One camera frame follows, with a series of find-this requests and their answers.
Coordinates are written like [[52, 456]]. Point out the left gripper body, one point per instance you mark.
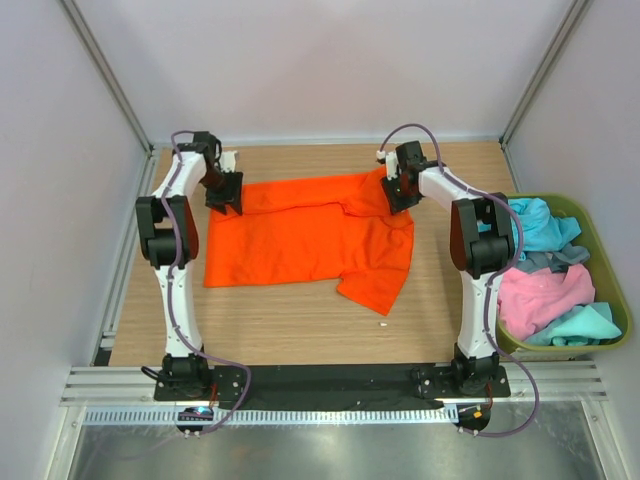
[[222, 187]]

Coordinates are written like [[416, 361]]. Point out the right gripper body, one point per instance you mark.
[[399, 197]]

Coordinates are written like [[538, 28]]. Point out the orange t-shirt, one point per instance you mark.
[[314, 229]]

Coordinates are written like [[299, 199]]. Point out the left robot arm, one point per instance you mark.
[[169, 241]]

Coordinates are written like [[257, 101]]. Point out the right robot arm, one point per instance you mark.
[[481, 245]]

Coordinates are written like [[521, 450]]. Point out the light blue t-shirt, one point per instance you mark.
[[542, 231]]

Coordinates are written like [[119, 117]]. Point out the pink t-shirt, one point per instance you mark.
[[529, 302]]

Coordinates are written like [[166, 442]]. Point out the grey t-shirt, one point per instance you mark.
[[556, 261]]

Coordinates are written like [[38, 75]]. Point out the turquoise t-shirt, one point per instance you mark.
[[583, 325]]

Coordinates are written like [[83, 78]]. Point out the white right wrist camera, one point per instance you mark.
[[390, 161]]

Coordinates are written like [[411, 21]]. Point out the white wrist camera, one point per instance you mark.
[[390, 161], [228, 161]]

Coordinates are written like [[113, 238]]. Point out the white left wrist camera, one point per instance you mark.
[[228, 161]]

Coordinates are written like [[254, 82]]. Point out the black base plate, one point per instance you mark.
[[325, 388]]

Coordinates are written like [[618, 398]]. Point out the white slotted cable duct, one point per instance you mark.
[[182, 416]]

